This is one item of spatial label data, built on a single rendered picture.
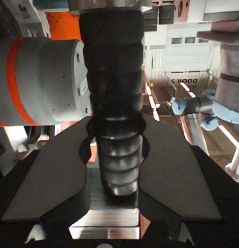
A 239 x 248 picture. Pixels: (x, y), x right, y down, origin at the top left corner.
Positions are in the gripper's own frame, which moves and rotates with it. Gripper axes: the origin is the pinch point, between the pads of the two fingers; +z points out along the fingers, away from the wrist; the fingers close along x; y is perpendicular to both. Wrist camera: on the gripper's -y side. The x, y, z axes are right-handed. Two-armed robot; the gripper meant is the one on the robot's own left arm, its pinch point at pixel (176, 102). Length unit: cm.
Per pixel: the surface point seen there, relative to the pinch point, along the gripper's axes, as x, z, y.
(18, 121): 72, -72, 25
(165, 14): -290, 693, 116
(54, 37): 72, -17, 34
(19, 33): 79, -38, 36
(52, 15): 72, -18, 42
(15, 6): 77, -45, 42
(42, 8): 69, -59, 41
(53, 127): 71, -51, 12
